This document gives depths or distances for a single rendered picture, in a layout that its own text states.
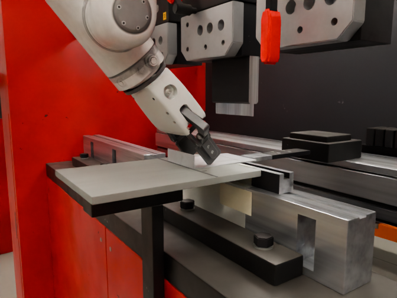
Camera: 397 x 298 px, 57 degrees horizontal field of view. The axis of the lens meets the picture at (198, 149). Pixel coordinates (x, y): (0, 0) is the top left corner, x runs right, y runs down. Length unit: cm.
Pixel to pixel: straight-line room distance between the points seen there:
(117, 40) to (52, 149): 98
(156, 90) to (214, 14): 17
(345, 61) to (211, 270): 75
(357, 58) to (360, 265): 68
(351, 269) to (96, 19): 42
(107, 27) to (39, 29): 95
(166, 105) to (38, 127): 89
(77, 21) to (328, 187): 57
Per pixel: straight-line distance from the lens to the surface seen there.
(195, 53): 65
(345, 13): 44
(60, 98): 138
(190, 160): 57
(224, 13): 59
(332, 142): 75
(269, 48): 46
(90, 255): 98
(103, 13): 43
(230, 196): 61
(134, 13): 43
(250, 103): 59
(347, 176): 77
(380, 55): 105
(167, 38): 74
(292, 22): 49
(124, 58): 51
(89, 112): 140
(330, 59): 113
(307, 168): 83
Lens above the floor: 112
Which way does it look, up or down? 9 degrees down
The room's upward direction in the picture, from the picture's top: straight up
